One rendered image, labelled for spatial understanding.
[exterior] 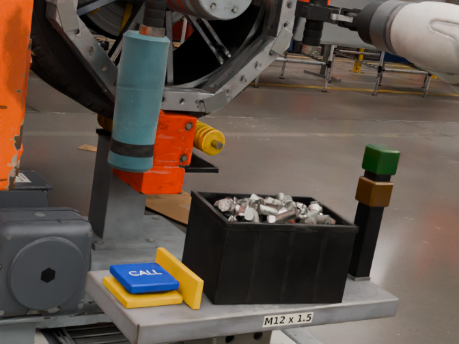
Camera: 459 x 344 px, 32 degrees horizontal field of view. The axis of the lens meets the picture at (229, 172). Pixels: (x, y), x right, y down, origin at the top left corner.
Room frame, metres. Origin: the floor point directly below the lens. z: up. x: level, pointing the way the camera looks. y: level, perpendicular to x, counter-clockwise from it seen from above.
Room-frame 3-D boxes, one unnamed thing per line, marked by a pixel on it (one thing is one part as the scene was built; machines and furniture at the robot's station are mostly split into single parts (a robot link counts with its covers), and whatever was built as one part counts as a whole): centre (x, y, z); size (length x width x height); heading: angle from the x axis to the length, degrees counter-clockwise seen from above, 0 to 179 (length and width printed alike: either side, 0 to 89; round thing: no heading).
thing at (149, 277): (0.98, 0.09, 0.47); 0.07 x 0.07 x 0.02; 33
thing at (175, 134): (1.70, 0.18, 0.48); 0.16 x 0.12 x 0.17; 33
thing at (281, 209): (1.08, -0.07, 0.51); 0.20 x 0.14 x 0.13; 114
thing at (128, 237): (1.81, 0.25, 0.32); 0.40 x 0.30 x 0.28; 123
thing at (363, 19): (1.43, -0.20, 0.83); 0.09 x 0.08 x 0.07; 33
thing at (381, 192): (1.18, -0.22, 0.59); 0.04 x 0.04 x 0.04; 33
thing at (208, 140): (1.82, 0.11, 0.51); 0.29 x 0.06 x 0.06; 33
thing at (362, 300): (1.07, -0.06, 0.44); 0.43 x 0.17 x 0.03; 123
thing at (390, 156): (1.18, -0.22, 0.64); 0.04 x 0.04 x 0.04; 33
